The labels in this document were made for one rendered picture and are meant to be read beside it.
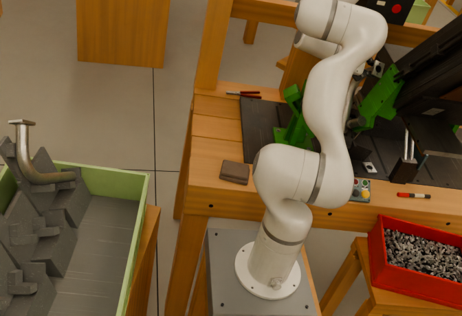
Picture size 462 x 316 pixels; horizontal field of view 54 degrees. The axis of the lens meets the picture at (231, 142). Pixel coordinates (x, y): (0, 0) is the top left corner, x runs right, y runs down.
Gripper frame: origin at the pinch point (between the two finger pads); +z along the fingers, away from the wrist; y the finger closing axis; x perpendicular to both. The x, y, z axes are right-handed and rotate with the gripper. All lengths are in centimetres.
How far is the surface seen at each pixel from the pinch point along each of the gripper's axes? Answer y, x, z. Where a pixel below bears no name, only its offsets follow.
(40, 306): -98, -18, -83
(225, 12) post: 8, 27, -52
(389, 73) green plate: -1.1, -4.9, 3.8
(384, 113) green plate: -14.4, -2.5, 7.9
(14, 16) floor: 32, 284, -169
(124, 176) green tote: -63, 5, -71
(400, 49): 16.5, 9.4, 15.6
